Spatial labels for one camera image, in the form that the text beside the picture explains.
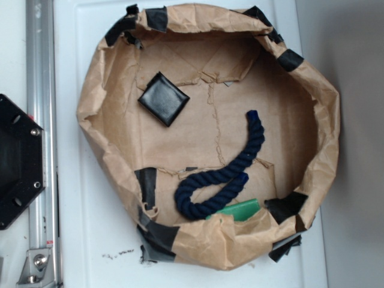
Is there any black square box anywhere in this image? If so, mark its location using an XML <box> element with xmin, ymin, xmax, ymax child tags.
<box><xmin>138</xmin><ymin>72</ymin><xmax>190</xmax><ymax>127</ymax></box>

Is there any brown paper bag bin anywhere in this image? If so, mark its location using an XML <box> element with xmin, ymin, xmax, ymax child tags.
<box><xmin>77</xmin><ymin>4</ymin><xmax>340</xmax><ymax>270</ymax></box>

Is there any green flat block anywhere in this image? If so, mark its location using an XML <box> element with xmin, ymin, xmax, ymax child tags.
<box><xmin>216</xmin><ymin>199</ymin><xmax>260</xmax><ymax>221</ymax></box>

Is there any white tray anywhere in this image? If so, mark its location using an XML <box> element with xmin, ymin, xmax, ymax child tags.
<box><xmin>53</xmin><ymin>1</ymin><xmax>328</xmax><ymax>287</ymax></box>

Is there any dark blue rope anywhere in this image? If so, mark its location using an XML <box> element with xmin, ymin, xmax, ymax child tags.
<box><xmin>174</xmin><ymin>110</ymin><xmax>266</xmax><ymax>222</ymax></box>

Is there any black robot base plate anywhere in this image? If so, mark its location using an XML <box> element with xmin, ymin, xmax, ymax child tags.
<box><xmin>1</xmin><ymin>94</ymin><xmax>45</xmax><ymax>230</ymax></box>

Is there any aluminium frame rail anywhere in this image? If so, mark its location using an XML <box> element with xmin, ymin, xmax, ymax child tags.
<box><xmin>17</xmin><ymin>1</ymin><xmax>63</xmax><ymax>287</ymax></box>

